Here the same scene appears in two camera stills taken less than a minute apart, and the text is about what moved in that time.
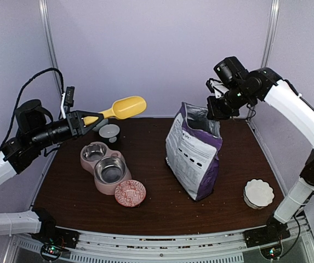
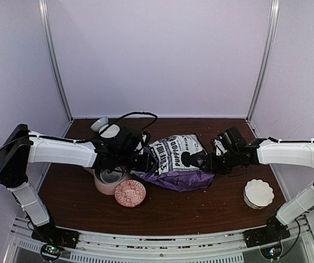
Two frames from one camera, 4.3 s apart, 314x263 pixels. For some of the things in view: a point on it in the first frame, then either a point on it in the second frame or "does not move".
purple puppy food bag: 193,146 to 180,164
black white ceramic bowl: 109,131 does not move
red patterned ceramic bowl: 130,193 does not move
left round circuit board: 51,252 does not move
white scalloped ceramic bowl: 258,193 does not move
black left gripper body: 42,137 to 127,161
